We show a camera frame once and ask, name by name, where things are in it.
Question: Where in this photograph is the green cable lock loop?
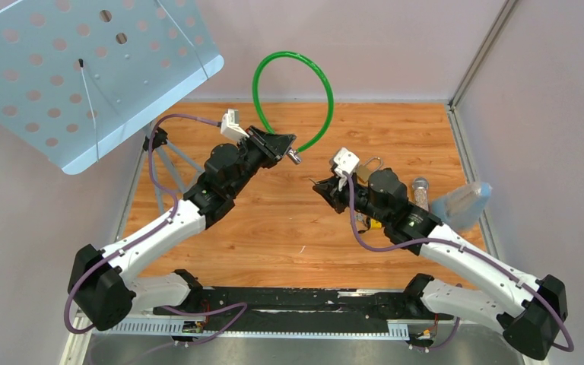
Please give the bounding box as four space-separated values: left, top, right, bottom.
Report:
251 50 335 165

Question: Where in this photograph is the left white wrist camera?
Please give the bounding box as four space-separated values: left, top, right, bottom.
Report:
220 108 249 142

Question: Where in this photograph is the clear blue plastic bag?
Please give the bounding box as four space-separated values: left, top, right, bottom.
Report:
430 181 492 233

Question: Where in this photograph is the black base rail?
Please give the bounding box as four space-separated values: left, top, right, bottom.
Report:
110 286 454 339

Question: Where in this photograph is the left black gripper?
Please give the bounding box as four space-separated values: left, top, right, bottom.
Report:
228 125 297 198

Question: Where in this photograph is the clear bottle with metal cap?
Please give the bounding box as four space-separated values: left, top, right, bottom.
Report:
411 176 430 211

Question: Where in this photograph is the perforated light blue metal plate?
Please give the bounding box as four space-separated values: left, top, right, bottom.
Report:
0 0 224 175

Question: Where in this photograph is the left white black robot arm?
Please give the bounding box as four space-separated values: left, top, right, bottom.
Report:
67 126 296 331

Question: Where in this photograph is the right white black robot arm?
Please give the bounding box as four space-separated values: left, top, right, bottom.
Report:
313 168 574 360

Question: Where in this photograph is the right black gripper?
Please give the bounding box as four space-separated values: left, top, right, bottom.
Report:
313 170 389 226

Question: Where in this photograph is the brass padlock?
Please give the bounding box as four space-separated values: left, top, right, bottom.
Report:
356 157 384 183

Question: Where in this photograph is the grey tripod stand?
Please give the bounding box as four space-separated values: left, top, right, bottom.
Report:
142 120 204 215

